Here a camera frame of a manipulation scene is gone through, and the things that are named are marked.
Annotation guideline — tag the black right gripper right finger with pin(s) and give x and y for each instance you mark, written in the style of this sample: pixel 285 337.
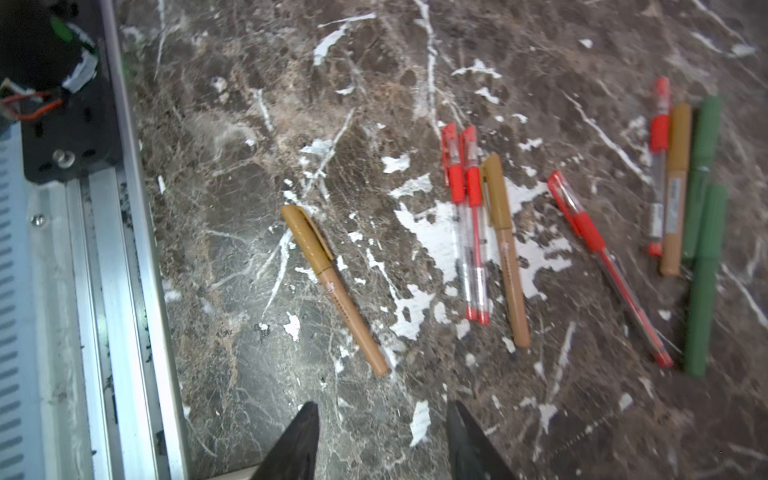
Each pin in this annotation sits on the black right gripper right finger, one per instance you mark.
pixel 471 454

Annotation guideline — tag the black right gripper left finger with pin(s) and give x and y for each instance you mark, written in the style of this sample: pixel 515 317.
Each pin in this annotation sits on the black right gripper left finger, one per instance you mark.
pixel 295 453

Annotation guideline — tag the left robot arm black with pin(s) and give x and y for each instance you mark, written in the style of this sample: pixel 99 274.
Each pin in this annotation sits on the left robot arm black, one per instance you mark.
pixel 48 53

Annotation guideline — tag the single red gel pen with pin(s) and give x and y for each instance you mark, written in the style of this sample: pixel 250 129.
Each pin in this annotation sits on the single red gel pen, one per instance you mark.
pixel 584 227

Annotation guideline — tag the red gel pen pair lower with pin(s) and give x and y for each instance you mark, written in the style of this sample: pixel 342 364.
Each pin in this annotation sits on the red gel pen pair lower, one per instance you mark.
pixel 474 189

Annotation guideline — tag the red gel pen pair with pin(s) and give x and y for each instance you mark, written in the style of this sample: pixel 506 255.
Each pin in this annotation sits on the red gel pen pair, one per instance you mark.
pixel 454 176
pixel 474 189

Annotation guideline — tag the brown pen beside red pair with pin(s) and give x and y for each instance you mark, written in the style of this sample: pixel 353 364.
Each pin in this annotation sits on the brown pen beside red pair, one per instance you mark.
pixel 502 223

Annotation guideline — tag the red gel pen pair upper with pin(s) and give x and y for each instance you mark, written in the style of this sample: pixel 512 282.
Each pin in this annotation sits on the red gel pen pair upper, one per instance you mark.
pixel 454 176

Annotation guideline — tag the green pen far short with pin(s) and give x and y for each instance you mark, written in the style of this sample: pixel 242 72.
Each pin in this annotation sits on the green pen far short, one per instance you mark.
pixel 703 286

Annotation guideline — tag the red gel pen far cluster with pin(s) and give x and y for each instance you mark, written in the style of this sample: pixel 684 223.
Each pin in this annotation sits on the red gel pen far cluster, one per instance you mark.
pixel 658 148

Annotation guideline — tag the green pen far long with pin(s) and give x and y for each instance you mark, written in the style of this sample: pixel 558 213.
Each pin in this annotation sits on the green pen far long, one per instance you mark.
pixel 703 149

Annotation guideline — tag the brown pen far cluster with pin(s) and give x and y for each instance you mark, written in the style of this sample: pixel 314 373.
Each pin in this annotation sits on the brown pen far cluster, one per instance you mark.
pixel 677 165

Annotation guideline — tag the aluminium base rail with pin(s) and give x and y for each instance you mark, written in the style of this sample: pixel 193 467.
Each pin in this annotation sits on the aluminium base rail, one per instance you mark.
pixel 88 383

